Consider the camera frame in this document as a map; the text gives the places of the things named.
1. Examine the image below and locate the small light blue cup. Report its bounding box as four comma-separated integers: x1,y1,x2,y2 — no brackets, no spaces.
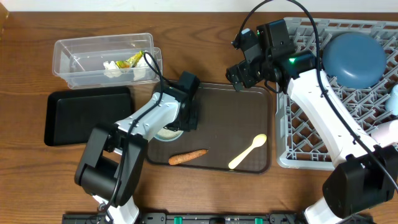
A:
385,84,398,116

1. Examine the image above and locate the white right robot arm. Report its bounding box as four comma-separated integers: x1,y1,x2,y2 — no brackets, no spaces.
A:
226,20,397,223

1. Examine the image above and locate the white napkin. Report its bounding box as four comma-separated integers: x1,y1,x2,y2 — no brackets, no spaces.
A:
103,55,154,81

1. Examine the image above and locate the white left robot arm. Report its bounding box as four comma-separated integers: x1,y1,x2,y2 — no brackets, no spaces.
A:
75,83,199,223

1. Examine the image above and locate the brown serving tray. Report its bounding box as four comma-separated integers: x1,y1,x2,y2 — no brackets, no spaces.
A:
147,83,273,174

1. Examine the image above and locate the orange carrot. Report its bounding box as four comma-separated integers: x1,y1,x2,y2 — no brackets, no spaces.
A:
169,149,208,166

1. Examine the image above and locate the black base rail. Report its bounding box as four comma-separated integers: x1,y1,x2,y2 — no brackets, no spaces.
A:
61,212,374,224

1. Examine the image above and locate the clear plastic bin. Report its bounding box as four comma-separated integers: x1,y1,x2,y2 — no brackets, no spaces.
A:
52,33,162,89

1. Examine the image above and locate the black bin tray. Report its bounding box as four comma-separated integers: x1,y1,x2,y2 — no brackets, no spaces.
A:
44,86,133,146

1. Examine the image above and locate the dark blue plate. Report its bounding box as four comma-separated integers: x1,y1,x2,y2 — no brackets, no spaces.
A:
322,32,387,89

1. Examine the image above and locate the cream plastic spoon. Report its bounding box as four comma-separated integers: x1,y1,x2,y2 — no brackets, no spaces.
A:
228,134,267,169

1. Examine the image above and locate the pink plastic cup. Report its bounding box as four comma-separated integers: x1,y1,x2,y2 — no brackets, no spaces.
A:
371,120,398,147

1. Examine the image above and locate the grey dishwasher rack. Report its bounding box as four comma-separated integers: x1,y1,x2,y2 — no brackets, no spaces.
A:
275,19,397,170

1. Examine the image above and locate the green snack wrapper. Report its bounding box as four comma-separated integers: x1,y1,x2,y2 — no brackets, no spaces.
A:
116,51,144,68

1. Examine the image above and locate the light blue rice bowl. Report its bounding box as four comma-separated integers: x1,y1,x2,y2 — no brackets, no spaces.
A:
154,128,183,142

